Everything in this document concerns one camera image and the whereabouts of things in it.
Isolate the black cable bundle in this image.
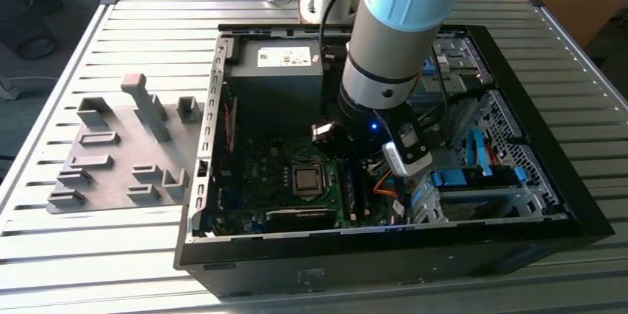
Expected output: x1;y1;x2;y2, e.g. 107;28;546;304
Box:
415;91;486;135

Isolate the CPU socket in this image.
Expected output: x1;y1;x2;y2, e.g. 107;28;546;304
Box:
290;160;330;203

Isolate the blue data cable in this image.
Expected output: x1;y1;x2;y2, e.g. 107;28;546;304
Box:
463;128;495;178

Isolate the orange wire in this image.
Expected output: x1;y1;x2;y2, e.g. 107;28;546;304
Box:
372;176;410;198

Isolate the hard disk in blue carrier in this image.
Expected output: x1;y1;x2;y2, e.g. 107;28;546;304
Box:
430;166;530;189

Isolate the white desk foot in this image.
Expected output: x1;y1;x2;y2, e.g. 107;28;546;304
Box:
0;74;60;101

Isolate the black wheeled chair base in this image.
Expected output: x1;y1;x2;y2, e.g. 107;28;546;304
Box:
0;0;64;60

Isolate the black graphics card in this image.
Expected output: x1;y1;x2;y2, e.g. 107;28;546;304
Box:
266;206;340;233

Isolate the green motherboard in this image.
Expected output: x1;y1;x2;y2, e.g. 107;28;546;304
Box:
210;129;394;236

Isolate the red data cable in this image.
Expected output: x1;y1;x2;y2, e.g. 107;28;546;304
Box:
483;140;507;168

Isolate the grey metal disk bay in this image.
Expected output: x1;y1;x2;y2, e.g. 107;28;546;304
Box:
410;165;566;225

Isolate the silver CPU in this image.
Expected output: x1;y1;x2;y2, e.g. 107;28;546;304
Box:
296;168;322;193

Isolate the black PC case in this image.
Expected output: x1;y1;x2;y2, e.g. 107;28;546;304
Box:
172;23;615;299

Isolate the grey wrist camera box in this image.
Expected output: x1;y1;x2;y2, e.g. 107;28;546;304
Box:
382;107;436;178

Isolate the grey parts rack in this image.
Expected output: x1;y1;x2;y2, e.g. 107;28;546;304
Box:
46;73;207;215

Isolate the black camera cable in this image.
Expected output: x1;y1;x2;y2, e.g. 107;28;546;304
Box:
430;54;451;146
318;0;355;73

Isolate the grey power supply unit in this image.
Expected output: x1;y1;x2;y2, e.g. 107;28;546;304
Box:
226;39;344;138

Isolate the grey metal drive cage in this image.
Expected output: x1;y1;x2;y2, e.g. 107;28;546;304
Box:
411;33;496;121

